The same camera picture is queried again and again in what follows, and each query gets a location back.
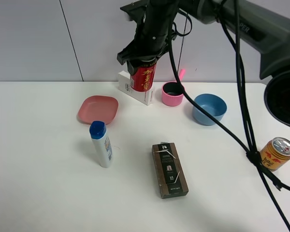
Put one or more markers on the red herbal tea can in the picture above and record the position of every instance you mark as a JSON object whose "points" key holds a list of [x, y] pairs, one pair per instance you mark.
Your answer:
{"points": [[142, 75]]}

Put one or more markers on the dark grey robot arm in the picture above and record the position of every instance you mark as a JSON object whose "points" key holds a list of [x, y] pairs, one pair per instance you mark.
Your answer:
{"points": [[265, 31]]}

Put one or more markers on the pink square plate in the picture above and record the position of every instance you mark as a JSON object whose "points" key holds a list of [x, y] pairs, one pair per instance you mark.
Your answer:
{"points": [[98, 108]]}

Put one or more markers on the white carton box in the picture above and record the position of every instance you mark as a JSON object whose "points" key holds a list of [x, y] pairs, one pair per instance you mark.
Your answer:
{"points": [[124, 86]]}

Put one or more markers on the white bottle blue cap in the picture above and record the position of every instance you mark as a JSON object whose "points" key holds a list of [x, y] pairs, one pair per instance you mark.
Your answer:
{"points": [[99, 135]]}

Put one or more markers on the blue bowl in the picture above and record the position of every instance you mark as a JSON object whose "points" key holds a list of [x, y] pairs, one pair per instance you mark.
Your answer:
{"points": [[212, 104]]}

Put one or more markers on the gold energy drink can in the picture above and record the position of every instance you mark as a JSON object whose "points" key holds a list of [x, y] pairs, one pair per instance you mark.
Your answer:
{"points": [[275, 153]]}

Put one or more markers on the brown coffee capsule box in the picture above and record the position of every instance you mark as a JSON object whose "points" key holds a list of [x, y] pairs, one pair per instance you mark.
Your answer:
{"points": [[171, 179]]}

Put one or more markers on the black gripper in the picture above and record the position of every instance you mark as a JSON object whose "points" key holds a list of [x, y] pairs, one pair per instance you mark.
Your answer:
{"points": [[152, 18]]}

